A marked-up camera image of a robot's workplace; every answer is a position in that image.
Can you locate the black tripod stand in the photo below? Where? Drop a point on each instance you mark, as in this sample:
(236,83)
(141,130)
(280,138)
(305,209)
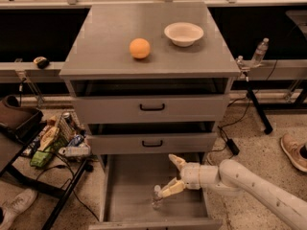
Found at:
(244,68)

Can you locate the clear plastic water bottle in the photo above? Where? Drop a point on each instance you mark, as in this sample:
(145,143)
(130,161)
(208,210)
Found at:
(156,199)

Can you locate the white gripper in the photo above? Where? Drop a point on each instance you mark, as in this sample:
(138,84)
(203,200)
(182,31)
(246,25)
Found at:
(191,175)

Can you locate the brown bag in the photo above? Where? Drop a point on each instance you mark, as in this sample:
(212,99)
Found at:
(17,122)

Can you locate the grey open bottom drawer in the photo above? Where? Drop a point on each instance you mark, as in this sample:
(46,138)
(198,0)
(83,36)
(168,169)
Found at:
(126,199)

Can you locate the background water bottle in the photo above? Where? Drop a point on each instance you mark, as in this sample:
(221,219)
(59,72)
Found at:
(260,52)

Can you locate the white sneaker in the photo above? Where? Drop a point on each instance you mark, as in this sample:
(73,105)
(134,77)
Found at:
(10,210)

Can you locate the white paper bowl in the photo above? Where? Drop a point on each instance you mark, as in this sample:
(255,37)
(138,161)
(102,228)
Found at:
(183,34)

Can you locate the grey middle drawer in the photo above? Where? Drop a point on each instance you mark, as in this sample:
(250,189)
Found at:
(152,143)

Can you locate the lying plastic bottle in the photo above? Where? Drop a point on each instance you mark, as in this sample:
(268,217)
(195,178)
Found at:
(75,151)

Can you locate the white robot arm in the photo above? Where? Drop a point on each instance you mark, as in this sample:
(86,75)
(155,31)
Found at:
(230,178)

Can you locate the orange fruit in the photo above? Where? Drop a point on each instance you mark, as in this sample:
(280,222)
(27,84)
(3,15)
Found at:
(140,48)

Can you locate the soda can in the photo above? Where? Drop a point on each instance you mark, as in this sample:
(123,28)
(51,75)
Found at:
(68,118)

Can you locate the black frame side table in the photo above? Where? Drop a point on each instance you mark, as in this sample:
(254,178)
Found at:
(10,151)

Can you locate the grey drawer cabinet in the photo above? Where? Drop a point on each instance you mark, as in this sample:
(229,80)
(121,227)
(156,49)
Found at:
(100,64)

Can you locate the grey top drawer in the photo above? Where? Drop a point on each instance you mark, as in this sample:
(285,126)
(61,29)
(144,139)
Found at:
(150,109)

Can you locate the tan shoe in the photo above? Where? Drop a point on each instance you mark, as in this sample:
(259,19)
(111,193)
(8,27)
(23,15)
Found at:
(297,153)

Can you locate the black tape measure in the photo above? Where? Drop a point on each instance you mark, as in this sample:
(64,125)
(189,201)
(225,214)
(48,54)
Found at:
(41,62)

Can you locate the green snack bag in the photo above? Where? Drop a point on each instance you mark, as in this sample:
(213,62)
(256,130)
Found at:
(42,157)

